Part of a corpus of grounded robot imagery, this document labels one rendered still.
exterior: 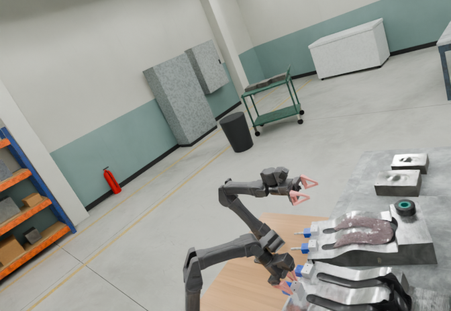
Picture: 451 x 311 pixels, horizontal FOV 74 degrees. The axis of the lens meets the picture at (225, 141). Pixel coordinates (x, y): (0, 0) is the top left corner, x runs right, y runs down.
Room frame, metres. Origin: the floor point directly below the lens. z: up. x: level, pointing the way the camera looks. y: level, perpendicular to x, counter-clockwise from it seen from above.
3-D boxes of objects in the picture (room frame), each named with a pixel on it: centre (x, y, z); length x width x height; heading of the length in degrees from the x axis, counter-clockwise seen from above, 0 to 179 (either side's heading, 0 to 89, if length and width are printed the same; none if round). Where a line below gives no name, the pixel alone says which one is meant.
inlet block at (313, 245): (1.18, -0.14, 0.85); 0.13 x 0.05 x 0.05; 62
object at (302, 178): (1.13, -0.25, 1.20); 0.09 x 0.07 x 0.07; 46
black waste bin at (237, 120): (5.14, -0.27, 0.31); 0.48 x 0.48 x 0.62
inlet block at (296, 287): (0.95, 0.01, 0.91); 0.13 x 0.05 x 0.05; 45
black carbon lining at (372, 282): (0.81, -0.21, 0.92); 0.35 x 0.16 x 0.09; 44
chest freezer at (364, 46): (7.05, -3.59, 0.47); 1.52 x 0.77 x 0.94; 40
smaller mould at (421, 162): (1.49, -0.94, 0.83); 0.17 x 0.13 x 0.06; 44
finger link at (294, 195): (1.08, -0.20, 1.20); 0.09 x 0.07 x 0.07; 46
